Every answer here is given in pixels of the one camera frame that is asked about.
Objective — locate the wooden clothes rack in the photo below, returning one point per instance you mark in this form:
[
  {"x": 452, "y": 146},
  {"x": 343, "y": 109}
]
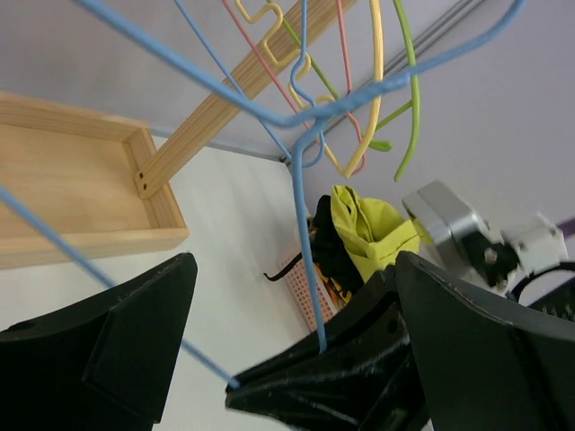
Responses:
[{"x": 93, "y": 127}]

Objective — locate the yellow-green trousers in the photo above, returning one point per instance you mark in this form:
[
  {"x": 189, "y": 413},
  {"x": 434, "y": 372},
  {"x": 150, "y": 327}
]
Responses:
[{"x": 373, "y": 232}]

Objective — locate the orange patterned clothes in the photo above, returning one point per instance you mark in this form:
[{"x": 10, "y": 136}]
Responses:
[{"x": 332, "y": 287}]

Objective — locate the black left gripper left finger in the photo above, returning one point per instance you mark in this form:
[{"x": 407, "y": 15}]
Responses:
[{"x": 103, "y": 363}]

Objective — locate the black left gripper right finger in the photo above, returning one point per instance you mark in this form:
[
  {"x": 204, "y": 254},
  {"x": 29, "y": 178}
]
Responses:
[{"x": 487, "y": 362}]

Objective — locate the black clothes pile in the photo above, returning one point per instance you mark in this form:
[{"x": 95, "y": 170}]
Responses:
[{"x": 323, "y": 215}]

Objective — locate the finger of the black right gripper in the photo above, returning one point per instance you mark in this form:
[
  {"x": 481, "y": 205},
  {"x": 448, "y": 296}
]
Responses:
[{"x": 366, "y": 379}]

